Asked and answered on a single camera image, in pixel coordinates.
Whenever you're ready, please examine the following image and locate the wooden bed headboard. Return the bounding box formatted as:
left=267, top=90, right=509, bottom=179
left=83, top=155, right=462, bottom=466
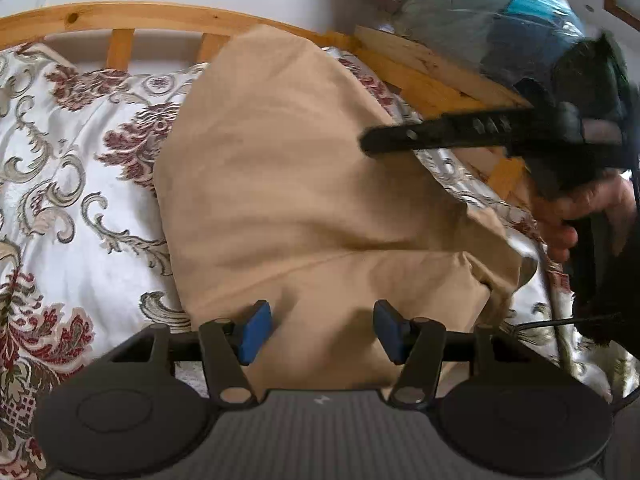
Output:
left=0, top=2, right=543, bottom=208

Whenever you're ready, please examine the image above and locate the floral printed bedspread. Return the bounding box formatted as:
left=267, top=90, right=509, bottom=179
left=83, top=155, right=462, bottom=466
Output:
left=0, top=42, right=623, bottom=480

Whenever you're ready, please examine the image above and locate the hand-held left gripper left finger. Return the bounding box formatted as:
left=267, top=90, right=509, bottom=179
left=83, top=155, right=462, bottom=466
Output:
left=106, top=300, right=274, bottom=409

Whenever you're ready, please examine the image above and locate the black cable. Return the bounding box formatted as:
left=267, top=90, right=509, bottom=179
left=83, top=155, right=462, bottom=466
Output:
left=509, top=312, right=626, bottom=335

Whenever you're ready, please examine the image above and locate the person's right hand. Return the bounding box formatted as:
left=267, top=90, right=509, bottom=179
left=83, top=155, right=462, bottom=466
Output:
left=531, top=169, right=637, bottom=262

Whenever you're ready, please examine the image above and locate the plastic bag of clothes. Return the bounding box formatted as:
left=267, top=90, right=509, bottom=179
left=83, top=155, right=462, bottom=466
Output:
left=366, top=0, right=598, bottom=92

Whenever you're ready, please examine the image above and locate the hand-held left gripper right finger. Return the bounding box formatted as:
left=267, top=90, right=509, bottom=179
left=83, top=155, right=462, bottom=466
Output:
left=373, top=300, right=535, bottom=409

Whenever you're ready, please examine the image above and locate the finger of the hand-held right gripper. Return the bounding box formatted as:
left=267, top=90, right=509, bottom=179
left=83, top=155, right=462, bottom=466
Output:
left=360, top=109, right=512, bottom=157

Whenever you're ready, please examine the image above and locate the tan pillow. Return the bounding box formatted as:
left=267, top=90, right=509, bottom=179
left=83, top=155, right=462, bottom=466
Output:
left=152, top=25, right=538, bottom=391

